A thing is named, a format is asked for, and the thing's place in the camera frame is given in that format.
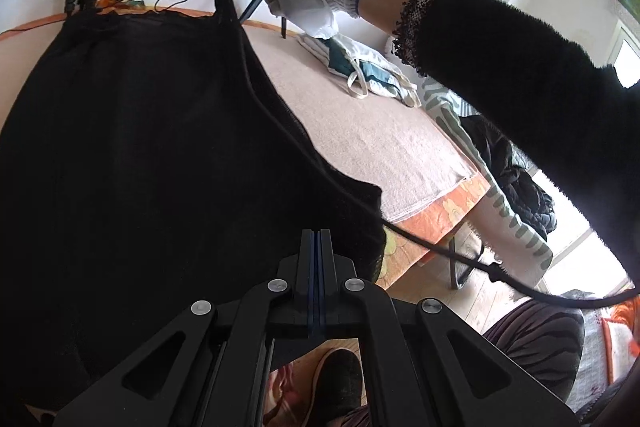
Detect metal table leg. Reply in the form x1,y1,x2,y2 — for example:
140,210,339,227
446,232,482,292

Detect dark jacket heap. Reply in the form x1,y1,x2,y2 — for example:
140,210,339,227
459,113,559,242

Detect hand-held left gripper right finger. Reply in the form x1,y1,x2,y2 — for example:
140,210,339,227
319,229,579,427

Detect black garment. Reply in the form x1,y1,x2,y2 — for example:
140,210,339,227
0,0,387,418

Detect window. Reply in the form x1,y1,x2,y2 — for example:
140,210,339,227
614,21,640,88

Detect grey orange floor mat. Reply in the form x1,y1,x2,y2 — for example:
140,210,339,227
570,289,640,414

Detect green striped white pillow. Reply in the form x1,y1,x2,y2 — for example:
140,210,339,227
385,34,554,289

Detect teal white garment with straps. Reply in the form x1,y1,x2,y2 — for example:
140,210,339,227
327,34,422,108

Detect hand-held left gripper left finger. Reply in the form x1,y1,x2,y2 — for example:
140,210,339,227
52,229,317,427

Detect person's right forearm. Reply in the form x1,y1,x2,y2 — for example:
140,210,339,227
358,0,640,275

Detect person's black shoe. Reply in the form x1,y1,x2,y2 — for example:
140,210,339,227
311,348,364,424

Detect white folded garment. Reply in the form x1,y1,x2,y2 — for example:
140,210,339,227
298,33,335,68

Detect person's zebra striped pants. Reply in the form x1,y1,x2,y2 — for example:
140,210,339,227
481,291,587,404

